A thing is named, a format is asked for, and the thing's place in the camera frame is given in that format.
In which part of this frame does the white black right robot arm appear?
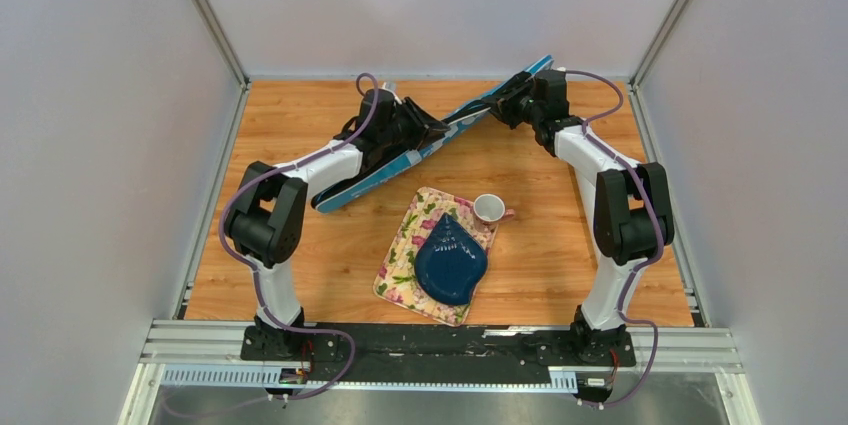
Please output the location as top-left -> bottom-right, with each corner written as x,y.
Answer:
485,69 -> 675,364

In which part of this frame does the blue sport racket bag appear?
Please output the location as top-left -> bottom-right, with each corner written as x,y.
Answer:
311,55 -> 554,213

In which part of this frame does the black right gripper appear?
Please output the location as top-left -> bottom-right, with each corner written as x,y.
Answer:
481,77 -> 542,130

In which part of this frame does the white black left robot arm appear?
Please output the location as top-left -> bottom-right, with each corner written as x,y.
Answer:
219,88 -> 456,360

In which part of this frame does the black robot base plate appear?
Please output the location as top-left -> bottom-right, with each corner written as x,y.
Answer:
239,322 -> 636,385

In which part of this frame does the floral ceramic cup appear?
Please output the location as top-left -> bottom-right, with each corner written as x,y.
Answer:
472,194 -> 516,230

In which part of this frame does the floral rectangular tray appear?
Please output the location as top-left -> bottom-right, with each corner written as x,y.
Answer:
373,187 -> 498,327

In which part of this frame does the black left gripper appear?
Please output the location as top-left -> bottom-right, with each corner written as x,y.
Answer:
378,97 -> 450,151

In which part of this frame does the blue leaf-shaped plate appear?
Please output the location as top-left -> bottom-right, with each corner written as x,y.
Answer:
414,214 -> 488,306

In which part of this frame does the aluminium frame rail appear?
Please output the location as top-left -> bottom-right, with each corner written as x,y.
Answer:
140,320 -> 744,393

